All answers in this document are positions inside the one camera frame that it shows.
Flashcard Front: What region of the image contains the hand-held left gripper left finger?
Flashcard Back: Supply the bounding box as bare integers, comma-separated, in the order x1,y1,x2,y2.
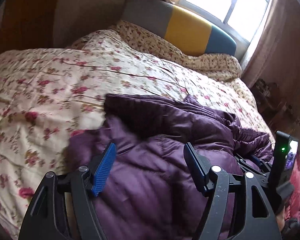
19,142,117,240

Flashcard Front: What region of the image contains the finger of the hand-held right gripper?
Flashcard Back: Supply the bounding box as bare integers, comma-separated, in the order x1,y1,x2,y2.
234,154,269,188
250,155,273,178

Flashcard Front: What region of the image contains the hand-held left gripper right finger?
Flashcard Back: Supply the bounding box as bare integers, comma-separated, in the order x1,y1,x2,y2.
184,142,283,240

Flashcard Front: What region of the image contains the purple puffer jacket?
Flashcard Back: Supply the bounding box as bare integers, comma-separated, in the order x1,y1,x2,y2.
65,94,275,240

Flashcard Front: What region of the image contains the bed with floral quilt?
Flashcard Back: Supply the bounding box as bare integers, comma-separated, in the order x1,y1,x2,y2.
0,29,275,240

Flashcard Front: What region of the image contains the long patterned pink curtain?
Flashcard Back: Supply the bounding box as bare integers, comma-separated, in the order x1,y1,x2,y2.
240,0,300,105

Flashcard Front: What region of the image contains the small-flowered cream pillow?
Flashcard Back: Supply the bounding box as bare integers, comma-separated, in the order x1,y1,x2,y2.
115,20,242,82

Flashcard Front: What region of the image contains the grey yellow blue headboard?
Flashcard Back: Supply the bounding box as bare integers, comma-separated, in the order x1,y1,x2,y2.
121,0,237,57

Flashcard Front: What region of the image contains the bright window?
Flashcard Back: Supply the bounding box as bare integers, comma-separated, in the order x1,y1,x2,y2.
179,0,274,43

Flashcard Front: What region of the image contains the wooden wardrobe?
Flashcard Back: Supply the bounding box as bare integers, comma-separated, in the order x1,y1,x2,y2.
0,0,63,60

